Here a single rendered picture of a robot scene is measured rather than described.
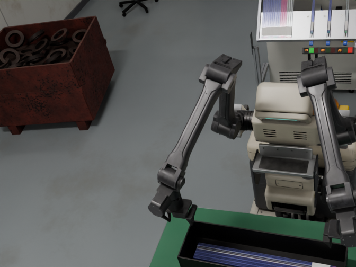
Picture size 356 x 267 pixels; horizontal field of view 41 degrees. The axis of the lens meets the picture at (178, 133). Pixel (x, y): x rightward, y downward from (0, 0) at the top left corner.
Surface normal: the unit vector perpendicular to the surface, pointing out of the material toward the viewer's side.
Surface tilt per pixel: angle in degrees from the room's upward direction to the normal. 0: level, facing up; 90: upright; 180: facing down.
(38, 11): 90
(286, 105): 43
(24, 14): 90
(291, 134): 98
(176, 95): 0
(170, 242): 0
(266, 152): 90
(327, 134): 34
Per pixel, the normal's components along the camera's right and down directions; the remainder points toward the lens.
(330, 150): -0.45, -0.26
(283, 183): -0.30, 0.76
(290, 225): -0.20, -0.74
